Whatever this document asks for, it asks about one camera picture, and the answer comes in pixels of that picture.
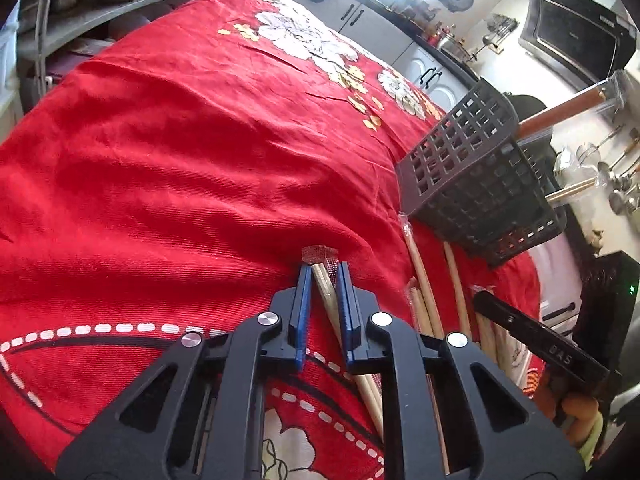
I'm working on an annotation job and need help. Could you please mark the person's right hand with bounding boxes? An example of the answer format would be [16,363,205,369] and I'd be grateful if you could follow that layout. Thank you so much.
[537,367,602,443]

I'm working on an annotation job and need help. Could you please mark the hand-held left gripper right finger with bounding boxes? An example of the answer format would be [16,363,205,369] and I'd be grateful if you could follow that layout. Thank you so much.
[336,261,587,480]

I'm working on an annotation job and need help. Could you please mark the white kitchen cabinets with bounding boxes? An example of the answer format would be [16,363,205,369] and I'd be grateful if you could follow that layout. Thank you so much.
[280,0,481,111]

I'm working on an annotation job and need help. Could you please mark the red floral tablecloth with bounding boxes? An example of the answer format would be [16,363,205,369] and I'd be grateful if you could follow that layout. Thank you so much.
[0,0,546,476]

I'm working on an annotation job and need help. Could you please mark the hanging metal ladles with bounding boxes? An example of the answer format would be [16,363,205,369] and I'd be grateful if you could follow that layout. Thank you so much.
[554,125,640,217]

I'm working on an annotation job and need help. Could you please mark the black box appliance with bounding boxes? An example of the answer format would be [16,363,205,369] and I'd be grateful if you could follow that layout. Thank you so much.
[574,252,640,363]

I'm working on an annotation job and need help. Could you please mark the wooden chopsticks pair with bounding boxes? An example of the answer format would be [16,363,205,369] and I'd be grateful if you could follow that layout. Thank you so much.
[406,277,436,337]
[301,245,386,443]
[472,285,503,366]
[399,212,446,338]
[544,176,603,207]
[442,241,474,337]
[515,71,628,142]

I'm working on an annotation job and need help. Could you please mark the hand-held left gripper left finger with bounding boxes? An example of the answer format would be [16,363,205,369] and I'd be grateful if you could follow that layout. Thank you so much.
[55,261,313,480]

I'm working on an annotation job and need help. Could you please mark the black range hood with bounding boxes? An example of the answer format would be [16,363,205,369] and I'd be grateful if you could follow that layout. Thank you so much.
[517,0,638,87]

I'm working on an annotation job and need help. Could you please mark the grey storage shelf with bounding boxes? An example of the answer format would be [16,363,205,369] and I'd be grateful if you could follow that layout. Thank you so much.
[17,0,203,86]

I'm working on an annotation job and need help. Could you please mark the black plastic utensil basket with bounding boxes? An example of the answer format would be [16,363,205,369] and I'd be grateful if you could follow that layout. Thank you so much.
[395,79,568,268]

